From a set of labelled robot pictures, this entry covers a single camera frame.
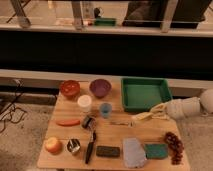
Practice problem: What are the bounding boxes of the wooden table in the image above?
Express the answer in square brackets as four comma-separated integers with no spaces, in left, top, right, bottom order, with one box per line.
[37,82,190,171]

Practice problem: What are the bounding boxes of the metal fork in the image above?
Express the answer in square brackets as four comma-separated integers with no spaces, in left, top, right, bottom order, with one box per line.
[109,121,134,127]

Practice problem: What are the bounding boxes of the dark sponge block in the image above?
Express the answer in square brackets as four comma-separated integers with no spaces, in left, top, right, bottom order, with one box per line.
[96,146,120,157]

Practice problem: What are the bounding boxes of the green plastic tray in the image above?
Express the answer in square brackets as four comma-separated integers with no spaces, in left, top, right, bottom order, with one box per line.
[121,78,172,113]

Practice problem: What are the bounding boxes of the small green background bin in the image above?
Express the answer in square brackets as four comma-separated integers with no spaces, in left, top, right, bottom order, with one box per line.
[94,18,116,26]

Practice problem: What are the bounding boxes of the black cables on floor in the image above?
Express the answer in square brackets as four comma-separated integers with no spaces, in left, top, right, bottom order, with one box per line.
[0,79,28,134]

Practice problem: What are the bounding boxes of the blue cup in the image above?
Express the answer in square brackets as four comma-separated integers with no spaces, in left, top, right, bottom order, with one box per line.
[99,103,112,119]

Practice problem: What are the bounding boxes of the upright metal cup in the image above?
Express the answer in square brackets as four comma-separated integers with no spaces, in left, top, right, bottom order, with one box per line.
[67,139,81,155]

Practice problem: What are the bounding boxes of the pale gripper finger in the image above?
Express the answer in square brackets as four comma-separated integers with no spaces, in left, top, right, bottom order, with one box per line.
[152,114,170,120]
[150,103,166,112]

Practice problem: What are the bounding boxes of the black handled tool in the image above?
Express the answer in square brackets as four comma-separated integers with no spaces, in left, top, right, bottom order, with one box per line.
[85,131,96,164]

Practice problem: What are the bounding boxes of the white cup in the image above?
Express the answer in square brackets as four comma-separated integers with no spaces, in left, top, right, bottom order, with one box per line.
[77,95,92,112]

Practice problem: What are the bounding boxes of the metal cup lying down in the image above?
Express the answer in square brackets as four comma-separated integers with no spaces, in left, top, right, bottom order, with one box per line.
[81,116,96,130]

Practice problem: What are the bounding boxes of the green sponge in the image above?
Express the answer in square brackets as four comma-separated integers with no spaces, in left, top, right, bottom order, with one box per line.
[145,144,168,159]

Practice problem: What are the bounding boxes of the grey blue cloth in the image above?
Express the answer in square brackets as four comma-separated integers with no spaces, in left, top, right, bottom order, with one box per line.
[123,138,147,168]

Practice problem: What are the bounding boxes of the red yellow apple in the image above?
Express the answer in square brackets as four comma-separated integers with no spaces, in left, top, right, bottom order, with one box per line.
[45,137,62,154]

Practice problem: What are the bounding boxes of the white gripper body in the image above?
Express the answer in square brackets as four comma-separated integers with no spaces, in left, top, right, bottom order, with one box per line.
[166,99,184,120]

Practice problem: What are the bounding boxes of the red bowl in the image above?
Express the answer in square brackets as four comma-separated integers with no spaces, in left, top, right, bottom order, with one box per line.
[59,80,80,98]

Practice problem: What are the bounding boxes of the dark red grapes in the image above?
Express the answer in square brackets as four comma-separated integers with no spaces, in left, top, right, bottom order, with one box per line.
[164,132,184,165]

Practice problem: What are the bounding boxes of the yellow banana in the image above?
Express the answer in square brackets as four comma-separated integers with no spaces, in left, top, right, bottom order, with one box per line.
[132,112,153,121]

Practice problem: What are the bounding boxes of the purple bowl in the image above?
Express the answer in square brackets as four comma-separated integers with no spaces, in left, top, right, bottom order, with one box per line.
[89,79,112,98]

